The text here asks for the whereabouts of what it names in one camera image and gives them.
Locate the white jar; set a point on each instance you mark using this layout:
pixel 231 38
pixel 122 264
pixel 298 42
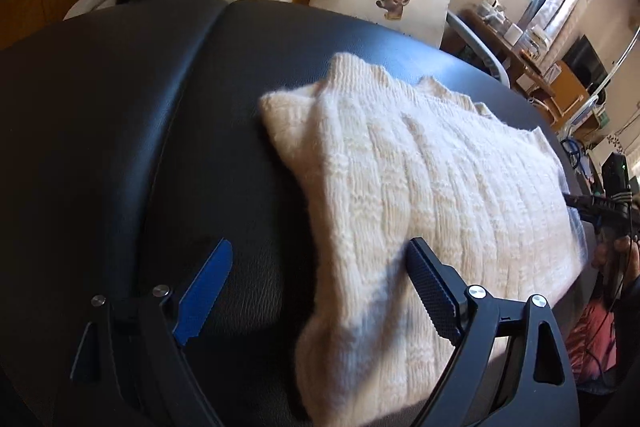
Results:
pixel 512 37

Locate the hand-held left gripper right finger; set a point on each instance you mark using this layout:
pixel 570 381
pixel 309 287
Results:
pixel 432 292

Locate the red garment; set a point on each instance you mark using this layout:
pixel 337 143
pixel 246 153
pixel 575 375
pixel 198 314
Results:
pixel 595 327

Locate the cream knit sweater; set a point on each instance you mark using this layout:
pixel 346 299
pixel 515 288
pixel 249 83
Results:
pixel 425 167

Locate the person's right hand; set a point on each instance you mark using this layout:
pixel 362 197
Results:
pixel 625 252

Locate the black television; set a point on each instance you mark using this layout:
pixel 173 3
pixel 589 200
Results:
pixel 585 62

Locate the wooden side desk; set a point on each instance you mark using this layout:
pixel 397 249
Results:
pixel 525 67

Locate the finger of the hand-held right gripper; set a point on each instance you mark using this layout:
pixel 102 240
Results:
pixel 580 202

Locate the yellow wooden chair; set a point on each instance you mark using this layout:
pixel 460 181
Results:
pixel 570 92

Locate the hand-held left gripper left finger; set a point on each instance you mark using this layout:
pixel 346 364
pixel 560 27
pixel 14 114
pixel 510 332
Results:
pixel 205 297

